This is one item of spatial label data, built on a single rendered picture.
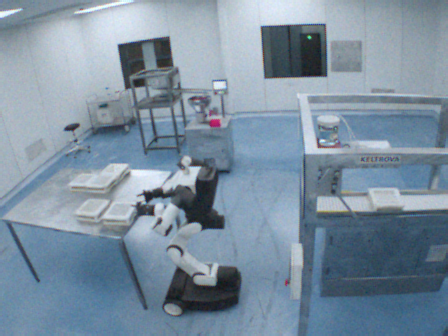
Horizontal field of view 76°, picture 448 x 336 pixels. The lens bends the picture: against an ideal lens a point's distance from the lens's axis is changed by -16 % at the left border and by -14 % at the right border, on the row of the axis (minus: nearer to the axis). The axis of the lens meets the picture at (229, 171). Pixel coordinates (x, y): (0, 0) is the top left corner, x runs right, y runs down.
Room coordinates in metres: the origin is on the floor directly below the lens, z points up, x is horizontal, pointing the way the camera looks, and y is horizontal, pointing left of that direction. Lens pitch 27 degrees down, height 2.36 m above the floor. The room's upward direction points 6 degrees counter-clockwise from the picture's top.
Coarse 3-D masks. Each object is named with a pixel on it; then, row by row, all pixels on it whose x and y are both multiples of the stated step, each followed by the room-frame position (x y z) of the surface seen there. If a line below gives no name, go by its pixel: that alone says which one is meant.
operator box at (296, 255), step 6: (294, 246) 1.31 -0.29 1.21; (300, 246) 1.31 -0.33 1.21; (294, 252) 1.27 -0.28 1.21; (300, 252) 1.26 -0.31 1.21; (294, 258) 1.22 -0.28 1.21; (300, 258) 1.22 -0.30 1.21; (294, 264) 1.18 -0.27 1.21; (300, 264) 1.17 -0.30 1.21; (294, 270) 1.17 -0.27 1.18; (300, 270) 1.17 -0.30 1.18; (294, 276) 1.17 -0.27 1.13; (300, 276) 1.17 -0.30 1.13; (294, 282) 1.17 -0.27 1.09; (300, 282) 1.17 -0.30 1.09; (294, 288) 1.17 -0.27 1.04; (300, 288) 1.17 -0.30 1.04; (294, 294) 1.17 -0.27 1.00; (300, 294) 1.17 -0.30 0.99
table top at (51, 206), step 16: (64, 176) 3.21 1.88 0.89; (128, 176) 3.02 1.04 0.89; (144, 176) 2.98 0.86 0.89; (160, 176) 2.94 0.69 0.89; (48, 192) 2.85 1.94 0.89; (64, 192) 2.82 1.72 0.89; (80, 192) 2.78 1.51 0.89; (112, 192) 2.71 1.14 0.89; (128, 192) 2.68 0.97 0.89; (16, 208) 2.58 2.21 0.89; (32, 208) 2.55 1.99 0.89; (48, 208) 2.52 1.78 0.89; (64, 208) 2.49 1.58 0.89; (32, 224) 2.26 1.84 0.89; (48, 224) 2.24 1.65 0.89; (64, 224) 2.22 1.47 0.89; (80, 224) 2.20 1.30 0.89; (96, 224) 2.18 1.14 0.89
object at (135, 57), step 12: (168, 36) 7.62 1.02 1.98; (120, 48) 7.87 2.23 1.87; (132, 48) 7.80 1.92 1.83; (144, 48) 7.74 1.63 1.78; (156, 48) 7.69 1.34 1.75; (168, 48) 7.63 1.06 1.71; (120, 60) 7.87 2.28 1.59; (132, 60) 7.81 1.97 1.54; (144, 60) 7.75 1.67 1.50; (156, 60) 7.69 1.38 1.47; (168, 60) 7.64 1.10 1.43; (132, 72) 7.82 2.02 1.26; (144, 84) 7.78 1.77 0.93
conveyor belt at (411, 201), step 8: (320, 200) 2.11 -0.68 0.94; (328, 200) 2.10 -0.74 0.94; (336, 200) 2.08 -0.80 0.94; (344, 200) 2.07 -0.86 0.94; (352, 200) 2.05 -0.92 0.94; (360, 200) 2.04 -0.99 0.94; (368, 200) 2.02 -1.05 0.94; (408, 200) 1.94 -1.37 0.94; (416, 200) 1.92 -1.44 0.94; (424, 200) 1.91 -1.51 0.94; (432, 200) 1.89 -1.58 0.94; (440, 200) 1.87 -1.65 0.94; (320, 208) 2.01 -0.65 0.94; (328, 208) 1.99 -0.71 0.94; (336, 208) 1.98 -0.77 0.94; (344, 208) 1.96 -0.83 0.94; (352, 208) 1.95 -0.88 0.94; (360, 208) 1.93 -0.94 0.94; (368, 208) 1.92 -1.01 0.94; (408, 208) 1.84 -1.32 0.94; (416, 208) 1.82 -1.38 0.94; (424, 208) 1.81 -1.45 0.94; (432, 208) 1.79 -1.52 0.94
